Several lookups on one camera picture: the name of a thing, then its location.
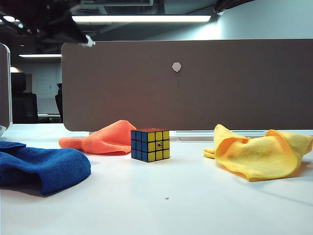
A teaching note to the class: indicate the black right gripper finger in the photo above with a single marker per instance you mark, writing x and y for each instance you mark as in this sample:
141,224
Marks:
232,5

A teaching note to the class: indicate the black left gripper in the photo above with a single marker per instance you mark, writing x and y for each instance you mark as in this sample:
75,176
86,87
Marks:
36,12

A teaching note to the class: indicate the orange microfibre rag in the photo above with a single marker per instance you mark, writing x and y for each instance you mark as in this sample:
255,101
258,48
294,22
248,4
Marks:
110,139

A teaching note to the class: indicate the blue terry rag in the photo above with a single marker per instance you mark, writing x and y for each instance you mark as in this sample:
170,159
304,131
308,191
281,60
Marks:
49,164

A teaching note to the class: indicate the Rubik's cube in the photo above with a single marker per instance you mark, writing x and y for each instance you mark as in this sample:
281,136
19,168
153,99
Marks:
156,147

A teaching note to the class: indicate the yellow microfibre rag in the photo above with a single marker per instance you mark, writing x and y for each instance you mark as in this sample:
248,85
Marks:
256,159

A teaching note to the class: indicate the short ceiling light strip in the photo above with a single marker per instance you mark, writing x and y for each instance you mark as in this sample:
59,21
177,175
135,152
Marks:
39,55

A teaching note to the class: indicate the dark narrow chair back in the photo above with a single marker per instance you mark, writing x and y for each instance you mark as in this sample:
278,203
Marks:
59,102

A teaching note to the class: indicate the long ceiling light strip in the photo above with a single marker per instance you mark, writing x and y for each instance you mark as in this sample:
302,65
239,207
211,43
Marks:
146,18

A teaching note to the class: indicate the black office chair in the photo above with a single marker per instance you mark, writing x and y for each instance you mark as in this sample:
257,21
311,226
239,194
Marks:
24,105

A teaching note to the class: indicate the grey desk divider panel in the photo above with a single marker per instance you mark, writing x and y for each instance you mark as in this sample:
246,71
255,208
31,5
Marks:
220,98

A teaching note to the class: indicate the white rounded base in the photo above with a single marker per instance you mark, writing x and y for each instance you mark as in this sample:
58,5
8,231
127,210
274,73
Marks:
1,131

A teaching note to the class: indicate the grey hexagonal wall hook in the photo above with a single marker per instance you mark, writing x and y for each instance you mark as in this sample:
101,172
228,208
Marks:
176,66

